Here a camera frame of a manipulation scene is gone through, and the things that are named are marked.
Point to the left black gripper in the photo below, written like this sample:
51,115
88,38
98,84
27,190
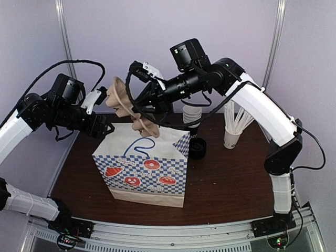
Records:
97,133

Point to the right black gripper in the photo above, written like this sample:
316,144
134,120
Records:
155,96

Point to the cardboard cup carrier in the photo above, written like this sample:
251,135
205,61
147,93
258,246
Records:
118,100

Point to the stack of paper cups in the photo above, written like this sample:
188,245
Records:
192,114

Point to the blue checkered paper bag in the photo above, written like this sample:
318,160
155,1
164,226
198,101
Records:
144,169

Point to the stack of black lids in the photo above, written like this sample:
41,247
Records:
197,149

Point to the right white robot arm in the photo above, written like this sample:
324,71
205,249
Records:
231,81

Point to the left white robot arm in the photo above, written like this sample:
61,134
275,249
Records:
26,118

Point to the bundle of white straws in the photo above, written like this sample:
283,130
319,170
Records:
236,123

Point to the white cup holding straws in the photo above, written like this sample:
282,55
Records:
230,139

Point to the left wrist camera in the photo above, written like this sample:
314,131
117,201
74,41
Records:
93,98

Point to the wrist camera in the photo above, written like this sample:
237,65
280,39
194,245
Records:
144,71
93,98

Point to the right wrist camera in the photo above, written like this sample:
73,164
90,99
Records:
144,71

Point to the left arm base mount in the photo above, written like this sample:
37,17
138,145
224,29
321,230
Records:
67,225

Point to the right aluminium post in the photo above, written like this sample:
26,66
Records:
276,37

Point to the aluminium post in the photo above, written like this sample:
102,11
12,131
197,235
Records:
63,28
276,37

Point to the left aluminium post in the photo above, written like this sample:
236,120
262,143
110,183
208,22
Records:
63,28

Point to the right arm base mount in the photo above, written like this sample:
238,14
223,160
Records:
276,224

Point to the aluminium front rail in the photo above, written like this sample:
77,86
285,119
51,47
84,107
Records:
234,236

